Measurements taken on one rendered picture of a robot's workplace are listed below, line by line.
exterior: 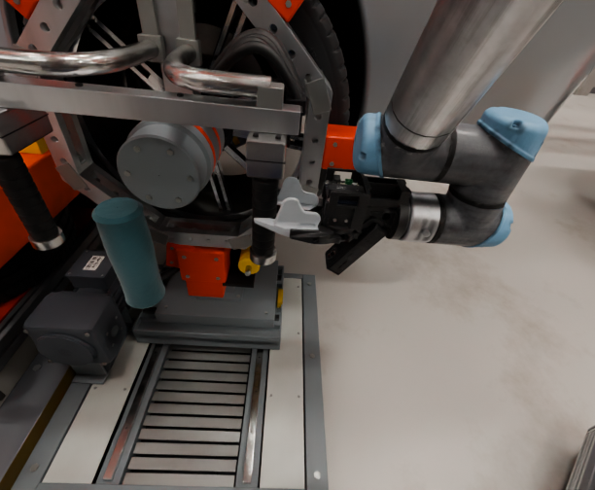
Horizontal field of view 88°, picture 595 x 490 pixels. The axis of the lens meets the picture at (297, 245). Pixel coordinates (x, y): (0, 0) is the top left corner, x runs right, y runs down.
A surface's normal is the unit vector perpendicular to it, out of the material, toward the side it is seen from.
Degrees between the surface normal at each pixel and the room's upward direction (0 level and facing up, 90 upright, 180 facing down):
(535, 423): 0
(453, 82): 122
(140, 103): 90
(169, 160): 90
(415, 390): 0
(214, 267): 90
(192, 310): 0
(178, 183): 90
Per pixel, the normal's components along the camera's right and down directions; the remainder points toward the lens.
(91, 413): 0.10, -0.76
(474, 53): -0.33, 0.90
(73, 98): 0.00, 0.65
